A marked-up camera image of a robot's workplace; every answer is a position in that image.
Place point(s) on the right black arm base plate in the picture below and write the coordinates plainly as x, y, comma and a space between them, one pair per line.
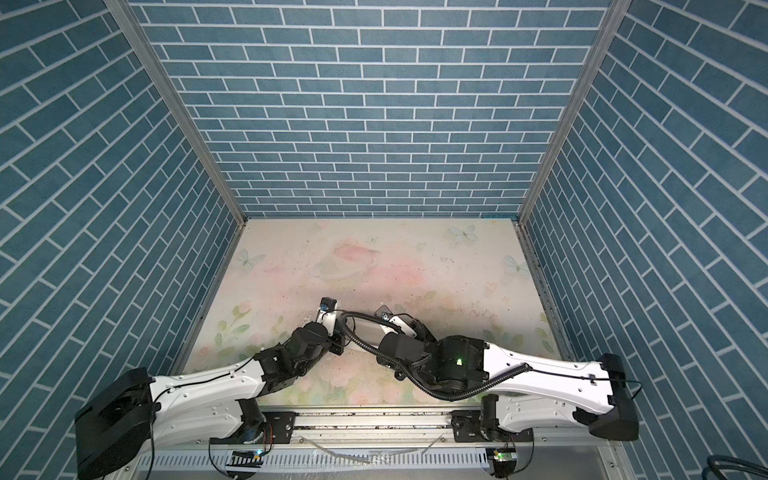
469, 426

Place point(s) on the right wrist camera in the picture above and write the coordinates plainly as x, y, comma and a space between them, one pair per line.
407, 325

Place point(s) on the aluminium corner post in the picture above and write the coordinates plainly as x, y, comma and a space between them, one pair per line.
128, 23
596, 55

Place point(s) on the right circuit board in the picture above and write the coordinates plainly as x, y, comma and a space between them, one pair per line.
502, 461

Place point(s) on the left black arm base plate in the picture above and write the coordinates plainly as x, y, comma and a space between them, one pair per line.
268, 429

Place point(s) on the circuit board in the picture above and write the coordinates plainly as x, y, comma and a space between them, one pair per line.
241, 460
502, 461

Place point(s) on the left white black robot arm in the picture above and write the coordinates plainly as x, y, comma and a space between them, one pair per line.
139, 412

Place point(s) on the right aluminium corner post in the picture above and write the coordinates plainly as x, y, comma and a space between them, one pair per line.
596, 55

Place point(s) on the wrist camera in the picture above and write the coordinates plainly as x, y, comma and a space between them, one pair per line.
327, 314
407, 325

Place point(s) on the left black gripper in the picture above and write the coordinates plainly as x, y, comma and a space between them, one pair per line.
339, 343

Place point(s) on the aluminium front rail frame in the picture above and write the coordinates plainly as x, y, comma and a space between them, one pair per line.
556, 452

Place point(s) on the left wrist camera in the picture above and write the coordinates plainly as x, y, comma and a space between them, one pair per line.
327, 314

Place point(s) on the white paper box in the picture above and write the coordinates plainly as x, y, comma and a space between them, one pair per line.
385, 314

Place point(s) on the left circuit board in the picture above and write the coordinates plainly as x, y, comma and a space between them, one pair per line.
241, 460

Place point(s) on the left aluminium corner post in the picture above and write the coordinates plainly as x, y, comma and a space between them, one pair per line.
128, 23

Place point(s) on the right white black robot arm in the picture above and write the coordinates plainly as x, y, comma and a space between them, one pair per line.
519, 391

